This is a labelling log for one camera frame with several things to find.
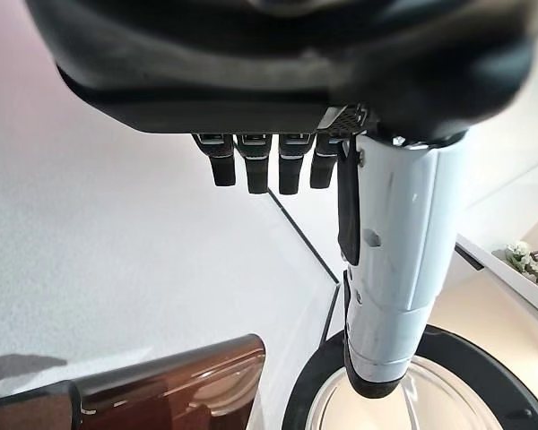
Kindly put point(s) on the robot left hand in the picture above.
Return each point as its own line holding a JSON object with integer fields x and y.
{"x": 251, "y": 67}

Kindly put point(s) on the white counter cabinet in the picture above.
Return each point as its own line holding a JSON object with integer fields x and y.
{"x": 497, "y": 264}

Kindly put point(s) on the white flower bouquet in vase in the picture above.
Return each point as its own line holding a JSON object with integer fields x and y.
{"x": 520, "y": 255}

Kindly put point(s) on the glossy brown stool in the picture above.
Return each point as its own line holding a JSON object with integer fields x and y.
{"x": 161, "y": 394}

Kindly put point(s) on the round glass washer door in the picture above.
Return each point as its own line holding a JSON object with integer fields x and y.
{"x": 475, "y": 372}

